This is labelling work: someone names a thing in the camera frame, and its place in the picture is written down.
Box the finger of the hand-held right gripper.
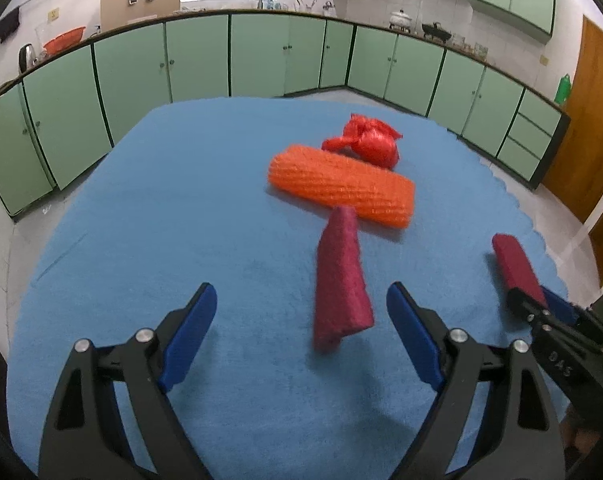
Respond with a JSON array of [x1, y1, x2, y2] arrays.
[[505, 286, 555, 334], [539, 285, 603, 349]]

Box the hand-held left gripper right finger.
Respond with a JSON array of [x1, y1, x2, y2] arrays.
[[386, 281, 566, 480]]

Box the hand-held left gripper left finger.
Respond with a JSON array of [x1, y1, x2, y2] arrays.
[[38, 282, 218, 480]]

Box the dark red foam net sleeve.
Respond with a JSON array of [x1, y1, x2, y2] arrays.
[[491, 233, 549, 306], [312, 206, 375, 353]]

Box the blue tablecloth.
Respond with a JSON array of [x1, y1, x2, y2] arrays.
[[6, 99, 569, 480]]

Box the orange foam net sleeve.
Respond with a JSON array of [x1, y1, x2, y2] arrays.
[[267, 145, 416, 229]]

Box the wooden door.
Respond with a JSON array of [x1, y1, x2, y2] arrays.
[[541, 15, 603, 223]]

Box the red plastic bag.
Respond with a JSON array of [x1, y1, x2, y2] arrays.
[[321, 114, 405, 170]]

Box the green bottle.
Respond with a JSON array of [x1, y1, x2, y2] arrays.
[[555, 74, 573, 107]]

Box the green base cabinets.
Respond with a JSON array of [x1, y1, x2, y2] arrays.
[[0, 12, 571, 221]]

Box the group of glass jars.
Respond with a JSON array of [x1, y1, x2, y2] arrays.
[[451, 34, 489, 59]]

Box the black wok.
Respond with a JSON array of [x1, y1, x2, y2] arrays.
[[421, 21, 452, 43]]

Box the red basin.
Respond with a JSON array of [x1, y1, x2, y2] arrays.
[[44, 27, 87, 58]]

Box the steel kettle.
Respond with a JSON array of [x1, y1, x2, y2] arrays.
[[18, 43, 38, 73]]

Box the wooden board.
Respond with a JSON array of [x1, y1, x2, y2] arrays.
[[100, 0, 183, 36]]

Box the dark cloth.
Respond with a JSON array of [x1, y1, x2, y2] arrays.
[[0, 8, 21, 43]]

